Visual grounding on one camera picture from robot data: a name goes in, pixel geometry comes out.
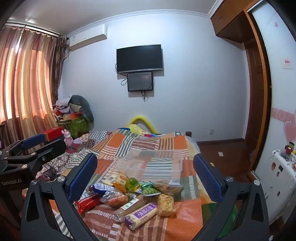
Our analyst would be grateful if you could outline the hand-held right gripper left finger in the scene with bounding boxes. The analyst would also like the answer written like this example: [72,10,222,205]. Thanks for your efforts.
[21,152,99,241]

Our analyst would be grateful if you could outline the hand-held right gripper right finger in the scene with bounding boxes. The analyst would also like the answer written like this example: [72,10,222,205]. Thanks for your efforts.
[193,153,270,241]

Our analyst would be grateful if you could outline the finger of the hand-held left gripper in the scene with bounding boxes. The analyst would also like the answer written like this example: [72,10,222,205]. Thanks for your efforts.
[5,138,67,168]
[0,133,47,161]

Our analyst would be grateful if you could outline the purple and white snack packet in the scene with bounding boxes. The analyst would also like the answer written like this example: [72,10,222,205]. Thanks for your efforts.
[89,183,116,195]

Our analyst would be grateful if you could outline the clear packet of orange snacks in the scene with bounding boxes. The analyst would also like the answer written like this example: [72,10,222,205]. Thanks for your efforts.
[100,190,130,208]

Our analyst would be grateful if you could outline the clear bag of brown snacks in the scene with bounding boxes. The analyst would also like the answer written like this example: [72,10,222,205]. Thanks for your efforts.
[154,179,184,195]

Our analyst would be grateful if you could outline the biscuit tube with green label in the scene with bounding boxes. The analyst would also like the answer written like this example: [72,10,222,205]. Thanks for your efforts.
[113,195,153,223]

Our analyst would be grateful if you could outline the clear plastic storage container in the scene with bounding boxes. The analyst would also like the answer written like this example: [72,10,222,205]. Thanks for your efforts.
[116,149,183,181]

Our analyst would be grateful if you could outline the green pea snack packet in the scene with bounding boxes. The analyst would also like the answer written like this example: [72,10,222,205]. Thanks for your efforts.
[139,182,162,196]

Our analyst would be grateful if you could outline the biscuit tube with purple label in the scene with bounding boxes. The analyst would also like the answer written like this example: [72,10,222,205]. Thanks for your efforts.
[125,202,159,230]

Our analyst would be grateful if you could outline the red box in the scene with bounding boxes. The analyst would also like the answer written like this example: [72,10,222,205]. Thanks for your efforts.
[42,127,64,141]

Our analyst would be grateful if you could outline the dark floral cloth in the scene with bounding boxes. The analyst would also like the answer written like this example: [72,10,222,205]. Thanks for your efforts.
[35,137,100,183]

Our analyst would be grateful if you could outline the pink toy bunny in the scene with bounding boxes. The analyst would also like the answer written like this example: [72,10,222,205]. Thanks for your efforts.
[61,130,74,147]

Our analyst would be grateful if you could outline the pale yellow snack packet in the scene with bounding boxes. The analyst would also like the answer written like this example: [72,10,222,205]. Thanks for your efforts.
[102,171,129,187]

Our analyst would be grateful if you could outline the red snack packet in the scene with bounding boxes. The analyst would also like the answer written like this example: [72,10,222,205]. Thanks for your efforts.
[74,195,102,215]

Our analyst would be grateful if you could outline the green bag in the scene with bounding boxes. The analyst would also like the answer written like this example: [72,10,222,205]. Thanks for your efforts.
[67,116,90,138]

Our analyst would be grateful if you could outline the pile of clutter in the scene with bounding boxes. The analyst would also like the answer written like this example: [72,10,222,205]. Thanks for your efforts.
[53,97,75,121]

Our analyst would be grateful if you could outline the black white checkered cloth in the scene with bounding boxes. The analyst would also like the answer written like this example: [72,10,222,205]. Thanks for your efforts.
[89,130,114,141]

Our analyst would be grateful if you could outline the green jelly cup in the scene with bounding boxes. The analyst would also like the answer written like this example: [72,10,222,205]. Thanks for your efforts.
[126,177,140,192]

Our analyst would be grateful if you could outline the patchwork blanket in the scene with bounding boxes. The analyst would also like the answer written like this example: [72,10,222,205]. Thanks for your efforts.
[35,125,238,241]

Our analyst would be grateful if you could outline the clear packet of yellow crackers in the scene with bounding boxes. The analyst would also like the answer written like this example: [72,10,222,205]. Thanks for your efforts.
[157,193,176,217]

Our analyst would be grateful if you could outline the grey cloth bundle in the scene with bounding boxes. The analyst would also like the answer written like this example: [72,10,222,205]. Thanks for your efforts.
[69,95,95,123]

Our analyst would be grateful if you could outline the pink orange striped curtain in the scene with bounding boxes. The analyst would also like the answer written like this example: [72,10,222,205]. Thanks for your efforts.
[0,24,58,145]

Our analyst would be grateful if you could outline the white suitcase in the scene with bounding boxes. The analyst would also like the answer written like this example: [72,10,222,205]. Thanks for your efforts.
[264,149,296,210]

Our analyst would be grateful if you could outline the brown patterned curtain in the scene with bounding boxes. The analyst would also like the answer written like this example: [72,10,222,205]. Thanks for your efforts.
[52,34,68,105]

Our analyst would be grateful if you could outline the yellow curved cushion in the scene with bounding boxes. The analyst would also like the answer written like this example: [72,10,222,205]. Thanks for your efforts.
[128,115,158,134]

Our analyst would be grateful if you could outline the brown wooden door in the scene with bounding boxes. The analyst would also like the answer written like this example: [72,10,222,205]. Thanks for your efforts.
[244,14,272,173]

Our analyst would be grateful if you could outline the white wardrobe door with hearts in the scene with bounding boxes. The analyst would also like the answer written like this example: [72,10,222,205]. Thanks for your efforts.
[252,0,296,183]

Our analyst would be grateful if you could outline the white air conditioner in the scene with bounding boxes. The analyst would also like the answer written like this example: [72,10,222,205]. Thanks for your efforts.
[68,24,108,51]

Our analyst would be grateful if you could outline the wooden overhead cabinet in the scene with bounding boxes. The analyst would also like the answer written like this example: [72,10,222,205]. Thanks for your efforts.
[211,0,251,44]

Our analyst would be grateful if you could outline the small black wall monitor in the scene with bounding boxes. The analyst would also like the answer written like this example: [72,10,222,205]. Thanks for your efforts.
[127,72,154,92]

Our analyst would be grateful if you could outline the black wall television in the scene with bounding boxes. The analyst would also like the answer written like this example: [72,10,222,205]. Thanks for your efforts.
[116,44,163,74]

